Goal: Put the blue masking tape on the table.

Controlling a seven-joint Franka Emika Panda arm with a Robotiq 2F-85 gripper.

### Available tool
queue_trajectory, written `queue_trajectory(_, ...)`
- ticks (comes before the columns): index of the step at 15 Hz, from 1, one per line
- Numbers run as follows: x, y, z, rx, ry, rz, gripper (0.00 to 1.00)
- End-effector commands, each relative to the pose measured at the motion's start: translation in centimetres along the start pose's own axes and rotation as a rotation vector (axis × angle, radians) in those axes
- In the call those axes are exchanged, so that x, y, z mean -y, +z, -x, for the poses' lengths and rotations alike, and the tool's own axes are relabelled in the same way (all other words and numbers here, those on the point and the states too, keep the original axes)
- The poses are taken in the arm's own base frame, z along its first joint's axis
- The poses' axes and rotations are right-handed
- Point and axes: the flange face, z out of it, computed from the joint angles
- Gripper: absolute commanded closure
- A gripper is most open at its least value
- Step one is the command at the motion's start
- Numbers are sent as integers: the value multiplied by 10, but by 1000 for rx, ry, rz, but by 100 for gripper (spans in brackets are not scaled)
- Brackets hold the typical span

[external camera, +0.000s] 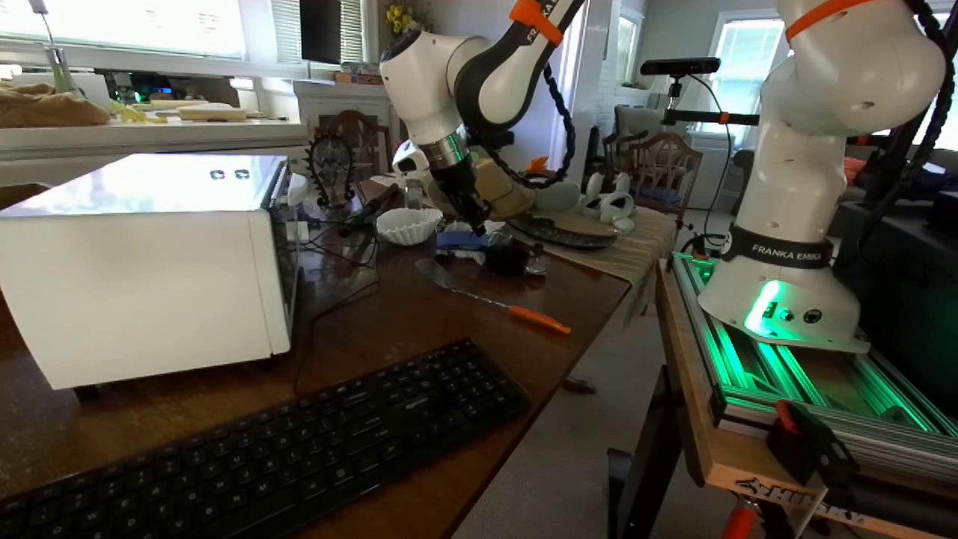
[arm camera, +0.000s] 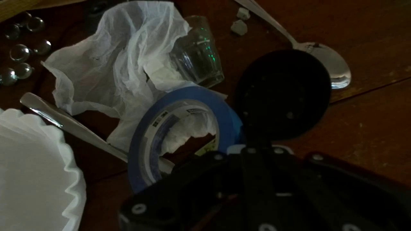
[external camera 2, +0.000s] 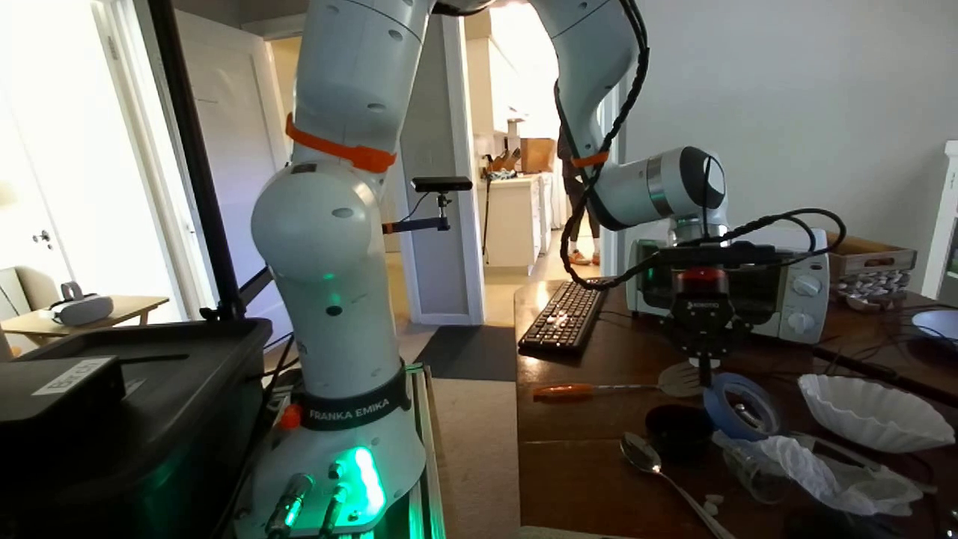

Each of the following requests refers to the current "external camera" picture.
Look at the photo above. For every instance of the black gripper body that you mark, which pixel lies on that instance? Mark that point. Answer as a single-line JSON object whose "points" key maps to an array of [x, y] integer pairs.
{"points": [[462, 184]]}

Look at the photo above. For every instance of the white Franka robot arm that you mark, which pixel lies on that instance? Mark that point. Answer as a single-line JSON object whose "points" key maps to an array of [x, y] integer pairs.
{"points": [[798, 199]]}

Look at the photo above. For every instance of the black round cup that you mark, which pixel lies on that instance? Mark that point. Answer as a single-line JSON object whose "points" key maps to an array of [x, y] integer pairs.
{"points": [[507, 259]]}

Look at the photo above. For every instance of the white fluted coffee filter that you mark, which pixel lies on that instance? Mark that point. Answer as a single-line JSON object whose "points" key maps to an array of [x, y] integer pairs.
{"points": [[404, 225]]}

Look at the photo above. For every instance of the dark tray with pebbles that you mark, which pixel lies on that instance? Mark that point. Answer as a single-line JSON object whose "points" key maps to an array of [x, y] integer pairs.
{"points": [[572, 228]]}

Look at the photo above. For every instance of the white ceramic figurine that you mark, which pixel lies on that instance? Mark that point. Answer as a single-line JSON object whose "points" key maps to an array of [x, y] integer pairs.
{"points": [[612, 199]]}

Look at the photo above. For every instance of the white cabinet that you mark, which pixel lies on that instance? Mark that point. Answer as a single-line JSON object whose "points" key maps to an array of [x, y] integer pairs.
{"points": [[347, 110]]}

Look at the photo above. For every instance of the cream woven table runner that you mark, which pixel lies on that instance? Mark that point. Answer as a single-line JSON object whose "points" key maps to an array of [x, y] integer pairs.
{"points": [[628, 249]]}

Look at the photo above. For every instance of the yellow flower bouquet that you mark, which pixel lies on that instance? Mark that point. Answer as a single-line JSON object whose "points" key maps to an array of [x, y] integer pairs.
{"points": [[399, 18]]}

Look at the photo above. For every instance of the carved wooden chair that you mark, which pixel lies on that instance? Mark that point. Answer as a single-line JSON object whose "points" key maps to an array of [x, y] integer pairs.
{"points": [[658, 170]]}

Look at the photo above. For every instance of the flat glass pebble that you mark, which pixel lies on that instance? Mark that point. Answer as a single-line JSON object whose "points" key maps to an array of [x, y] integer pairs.
{"points": [[212, 174], [239, 174]]}

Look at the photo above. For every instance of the black computer keyboard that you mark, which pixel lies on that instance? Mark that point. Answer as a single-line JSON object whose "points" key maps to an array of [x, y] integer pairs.
{"points": [[278, 449]]}

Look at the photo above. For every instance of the white toaster oven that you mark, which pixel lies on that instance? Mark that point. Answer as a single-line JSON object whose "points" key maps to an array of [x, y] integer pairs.
{"points": [[139, 280]]}

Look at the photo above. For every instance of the black camera on stand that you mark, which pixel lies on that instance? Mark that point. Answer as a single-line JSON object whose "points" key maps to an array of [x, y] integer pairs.
{"points": [[676, 66]]}

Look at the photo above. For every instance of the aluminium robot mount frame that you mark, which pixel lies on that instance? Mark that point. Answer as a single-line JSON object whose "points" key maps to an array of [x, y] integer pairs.
{"points": [[798, 399]]}

